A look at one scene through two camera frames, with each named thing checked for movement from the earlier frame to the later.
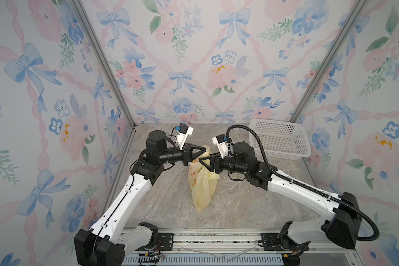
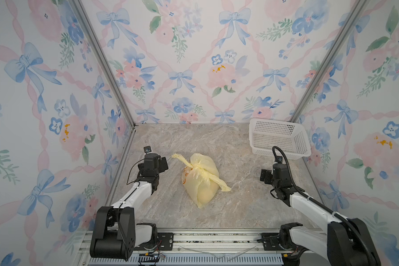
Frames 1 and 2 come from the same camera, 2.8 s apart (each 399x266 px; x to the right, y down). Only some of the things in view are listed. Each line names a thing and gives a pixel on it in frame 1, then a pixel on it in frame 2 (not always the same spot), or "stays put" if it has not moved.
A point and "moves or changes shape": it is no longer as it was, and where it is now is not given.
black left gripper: (187, 153) -> (162, 164)
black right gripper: (215, 159) -> (266, 174)
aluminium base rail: (239, 247) stays put
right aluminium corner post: (328, 60) stays put
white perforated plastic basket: (282, 140) stays put
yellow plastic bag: (203, 183) moves or changes shape
